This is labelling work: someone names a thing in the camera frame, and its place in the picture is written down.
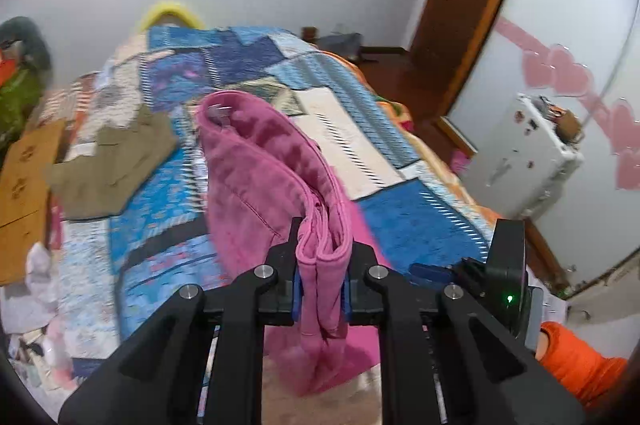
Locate dark chair with clothes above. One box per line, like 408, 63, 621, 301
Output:
300, 26, 362, 63

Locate yellow curved headboard object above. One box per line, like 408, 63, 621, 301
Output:
137, 0, 206, 33

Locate white appliance box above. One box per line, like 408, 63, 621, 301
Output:
462, 93, 584, 219

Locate pink heart wall stickers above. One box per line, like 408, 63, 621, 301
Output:
495, 16, 639, 191

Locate olive green folded garment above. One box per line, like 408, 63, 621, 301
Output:
47, 106, 178, 220

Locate brown perforated wooden board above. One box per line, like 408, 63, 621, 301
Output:
0, 120, 65, 285

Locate brown wooden door frame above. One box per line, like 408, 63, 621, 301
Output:
406, 0, 534, 132

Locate pink pants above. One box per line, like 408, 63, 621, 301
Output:
195, 90, 380, 396

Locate orange blanket under cover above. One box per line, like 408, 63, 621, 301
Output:
322, 51, 499, 230

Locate blue patchwork bed cover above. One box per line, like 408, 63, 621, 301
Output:
42, 26, 495, 360

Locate orange sleeve forearm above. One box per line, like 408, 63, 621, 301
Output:
535, 321, 628, 409

